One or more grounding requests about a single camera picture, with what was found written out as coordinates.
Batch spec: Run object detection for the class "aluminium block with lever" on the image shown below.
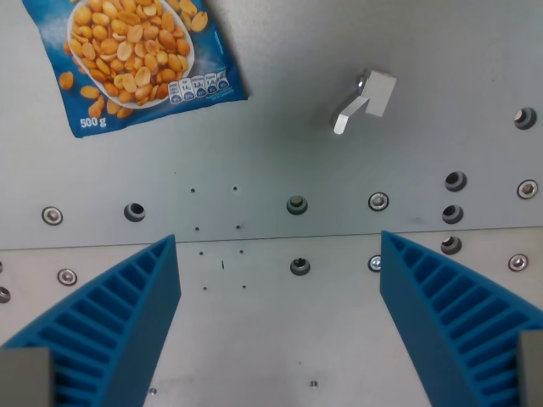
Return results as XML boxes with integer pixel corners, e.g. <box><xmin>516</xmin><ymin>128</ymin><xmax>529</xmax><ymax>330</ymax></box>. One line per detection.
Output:
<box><xmin>333</xmin><ymin>70</ymin><xmax>398</xmax><ymax>136</ymax></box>

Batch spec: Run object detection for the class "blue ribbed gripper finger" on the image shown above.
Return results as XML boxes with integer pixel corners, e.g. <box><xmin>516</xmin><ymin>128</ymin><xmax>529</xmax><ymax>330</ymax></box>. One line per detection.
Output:
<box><xmin>0</xmin><ymin>233</ymin><xmax>182</xmax><ymax>407</ymax></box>
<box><xmin>378</xmin><ymin>230</ymin><xmax>543</xmax><ymax>407</ymax></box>

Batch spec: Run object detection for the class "blue peanut bag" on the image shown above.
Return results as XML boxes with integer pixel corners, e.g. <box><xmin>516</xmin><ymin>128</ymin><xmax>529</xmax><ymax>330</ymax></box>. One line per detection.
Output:
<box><xmin>20</xmin><ymin>0</ymin><xmax>249</xmax><ymax>139</ymax></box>

